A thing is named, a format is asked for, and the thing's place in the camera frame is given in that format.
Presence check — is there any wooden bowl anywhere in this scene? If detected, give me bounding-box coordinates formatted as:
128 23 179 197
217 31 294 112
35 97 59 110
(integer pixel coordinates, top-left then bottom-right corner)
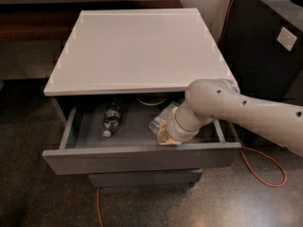
136 94 168 106

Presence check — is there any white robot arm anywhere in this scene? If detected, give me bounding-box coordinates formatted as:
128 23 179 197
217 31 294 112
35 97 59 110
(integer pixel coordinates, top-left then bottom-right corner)
157 79 303 156

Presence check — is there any dark label water bottle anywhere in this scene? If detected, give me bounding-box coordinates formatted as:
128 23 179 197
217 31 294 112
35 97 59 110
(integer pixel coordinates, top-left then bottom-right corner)
102 98 122 137

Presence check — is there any dark wooden bench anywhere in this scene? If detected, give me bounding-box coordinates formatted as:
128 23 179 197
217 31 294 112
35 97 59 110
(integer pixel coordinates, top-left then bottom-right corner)
0 0 183 42

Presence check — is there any grey top drawer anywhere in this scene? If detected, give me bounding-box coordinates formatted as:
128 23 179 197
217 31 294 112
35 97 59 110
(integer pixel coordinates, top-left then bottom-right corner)
43 96 241 175

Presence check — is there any grey drawer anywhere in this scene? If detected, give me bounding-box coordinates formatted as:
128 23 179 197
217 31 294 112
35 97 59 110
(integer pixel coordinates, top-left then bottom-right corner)
89 168 203 188
43 96 241 175

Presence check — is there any white label water bottle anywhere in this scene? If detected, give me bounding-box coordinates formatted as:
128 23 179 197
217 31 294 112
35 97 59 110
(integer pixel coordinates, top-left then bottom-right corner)
150 101 179 135

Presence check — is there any orange cable on floor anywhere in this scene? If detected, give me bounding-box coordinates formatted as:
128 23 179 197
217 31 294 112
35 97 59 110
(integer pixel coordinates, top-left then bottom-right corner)
96 0 288 227

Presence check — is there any white wall outlet plate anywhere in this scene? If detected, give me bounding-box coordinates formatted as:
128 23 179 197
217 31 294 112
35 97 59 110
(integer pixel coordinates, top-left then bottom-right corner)
276 27 297 51

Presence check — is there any grey drawer cabinet white top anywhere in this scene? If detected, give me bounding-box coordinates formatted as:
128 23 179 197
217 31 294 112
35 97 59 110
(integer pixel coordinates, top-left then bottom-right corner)
43 8 236 191

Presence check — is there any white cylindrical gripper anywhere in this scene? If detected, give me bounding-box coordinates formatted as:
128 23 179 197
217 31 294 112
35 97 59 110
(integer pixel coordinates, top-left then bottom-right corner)
157 103 214 146

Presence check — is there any grey bottom drawer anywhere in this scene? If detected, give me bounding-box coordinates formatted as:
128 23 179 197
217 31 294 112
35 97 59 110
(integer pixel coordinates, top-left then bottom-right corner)
89 168 203 188

